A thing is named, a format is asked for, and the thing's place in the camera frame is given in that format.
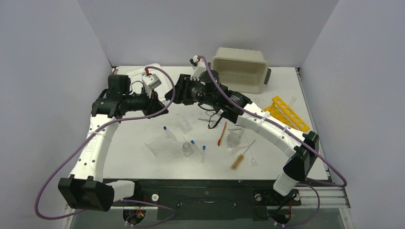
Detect rainbow plastic spoon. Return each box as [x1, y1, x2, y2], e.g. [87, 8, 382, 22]
[217, 122, 227, 146]

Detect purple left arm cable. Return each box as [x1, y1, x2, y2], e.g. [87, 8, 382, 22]
[34, 65, 177, 229]

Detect yellow test tube rack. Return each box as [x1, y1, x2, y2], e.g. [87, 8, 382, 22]
[264, 96, 310, 132]

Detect clear glass funnel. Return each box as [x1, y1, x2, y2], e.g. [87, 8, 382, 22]
[245, 139, 258, 167]

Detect metal tweezers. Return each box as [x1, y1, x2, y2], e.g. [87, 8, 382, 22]
[198, 118, 218, 123]

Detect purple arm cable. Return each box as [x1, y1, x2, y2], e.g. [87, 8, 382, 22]
[197, 55, 348, 228]
[34, 65, 177, 229]

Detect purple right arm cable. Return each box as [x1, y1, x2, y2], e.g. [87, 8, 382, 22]
[197, 55, 348, 228]

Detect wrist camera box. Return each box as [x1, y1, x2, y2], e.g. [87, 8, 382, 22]
[141, 73, 161, 96]
[190, 55, 211, 81]

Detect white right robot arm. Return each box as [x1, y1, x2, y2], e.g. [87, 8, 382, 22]
[165, 71, 319, 204]

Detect grey round ball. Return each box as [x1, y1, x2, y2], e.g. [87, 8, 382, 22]
[227, 132, 241, 147]

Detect small clear beaker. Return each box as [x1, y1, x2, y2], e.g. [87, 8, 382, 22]
[175, 115, 192, 134]

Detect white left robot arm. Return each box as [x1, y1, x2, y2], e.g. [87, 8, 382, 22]
[58, 73, 168, 212]

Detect blue capped vial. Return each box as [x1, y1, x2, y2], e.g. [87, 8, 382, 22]
[163, 126, 176, 140]
[190, 140, 201, 155]
[201, 145, 206, 163]

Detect large clear test tube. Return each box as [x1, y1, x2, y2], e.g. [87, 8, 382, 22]
[288, 96, 297, 108]

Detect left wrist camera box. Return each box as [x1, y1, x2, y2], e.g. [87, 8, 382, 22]
[141, 73, 161, 96]

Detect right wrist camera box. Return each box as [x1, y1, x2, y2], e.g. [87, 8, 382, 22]
[190, 55, 211, 81]

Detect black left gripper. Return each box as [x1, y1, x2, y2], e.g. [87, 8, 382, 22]
[123, 86, 169, 119]

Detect small glass jar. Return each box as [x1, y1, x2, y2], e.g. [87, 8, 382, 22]
[182, 142, 193, 156]

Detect test tube brush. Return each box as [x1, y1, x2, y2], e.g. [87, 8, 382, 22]
[230, 140, 256, 170]

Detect black base frame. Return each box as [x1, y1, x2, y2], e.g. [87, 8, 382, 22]
[113, 179, 320, 221]

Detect white plastic tub lid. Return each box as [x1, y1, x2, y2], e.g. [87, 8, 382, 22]
[125, 66, 171, 105]

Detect beige plastic tub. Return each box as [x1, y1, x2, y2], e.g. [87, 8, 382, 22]
[211, 47, 269, 94]

